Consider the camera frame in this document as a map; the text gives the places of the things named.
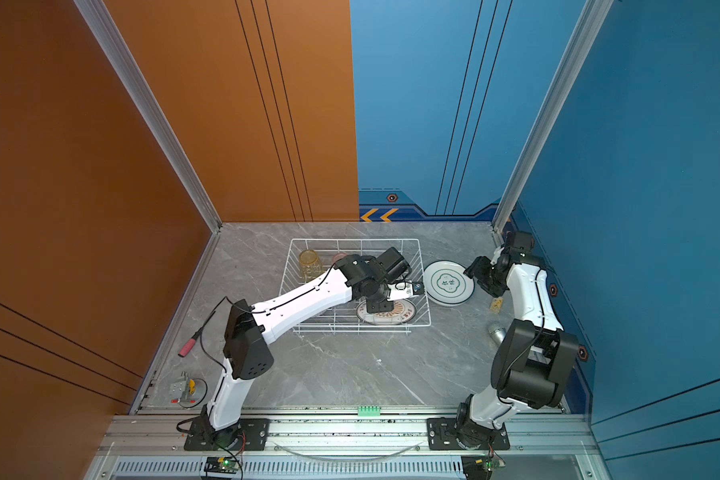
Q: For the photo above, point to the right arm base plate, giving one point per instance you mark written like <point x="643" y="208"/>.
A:
<point x="445" y="433"/>

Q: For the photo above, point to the white plate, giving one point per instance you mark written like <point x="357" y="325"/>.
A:
<point x="450" y="282"/>
<point x="402" y="312"/>

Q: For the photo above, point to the yellow glass cup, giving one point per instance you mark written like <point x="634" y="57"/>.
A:
<point x="310" y="265"/>

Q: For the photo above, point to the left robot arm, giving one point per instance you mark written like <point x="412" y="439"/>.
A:
<point x="377" y="282"/>

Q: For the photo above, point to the aluminium front rail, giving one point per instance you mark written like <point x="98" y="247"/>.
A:
<point x="321" y="434"/>

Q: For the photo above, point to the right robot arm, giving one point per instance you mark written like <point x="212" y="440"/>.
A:
<point x="534" y="361"/>

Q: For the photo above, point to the left circuit board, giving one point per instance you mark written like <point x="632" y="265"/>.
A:
<point x="224" y="467"/>

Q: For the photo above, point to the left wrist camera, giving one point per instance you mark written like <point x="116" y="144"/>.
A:
<point x="405" y="290"/>

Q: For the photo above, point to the right circuit board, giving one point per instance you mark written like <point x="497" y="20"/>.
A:
<point x="478" y="468"/>

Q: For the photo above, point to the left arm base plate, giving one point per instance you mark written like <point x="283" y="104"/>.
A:
<point x="246" y="435"/>

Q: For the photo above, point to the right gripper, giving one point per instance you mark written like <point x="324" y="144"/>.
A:
<point x="478" y="268"/>

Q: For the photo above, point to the circuit board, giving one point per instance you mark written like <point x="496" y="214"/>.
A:
<point x="478" y="468"/>
<point x="224" y="467"/>

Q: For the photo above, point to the green terminal connector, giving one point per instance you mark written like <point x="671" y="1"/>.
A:
<point x="368" y="411"/>

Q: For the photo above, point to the pink glass cup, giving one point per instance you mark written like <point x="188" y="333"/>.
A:
<point x="337" y="257"/>

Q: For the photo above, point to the red handled screwdriver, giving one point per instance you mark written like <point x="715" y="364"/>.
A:
<point x="194" y="339"/>

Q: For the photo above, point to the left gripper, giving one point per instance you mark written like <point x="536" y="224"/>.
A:
<point x="381" y="307"/>

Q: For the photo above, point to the silver microphone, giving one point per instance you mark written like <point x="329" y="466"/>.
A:
<point x="497" y="332"/>

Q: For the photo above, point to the small yellow wooden block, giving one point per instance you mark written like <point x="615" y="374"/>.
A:
<point x="496" y="305"/>

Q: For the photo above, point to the white wire dish rack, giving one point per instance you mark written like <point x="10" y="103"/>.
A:
<point x="342" y="318"/>

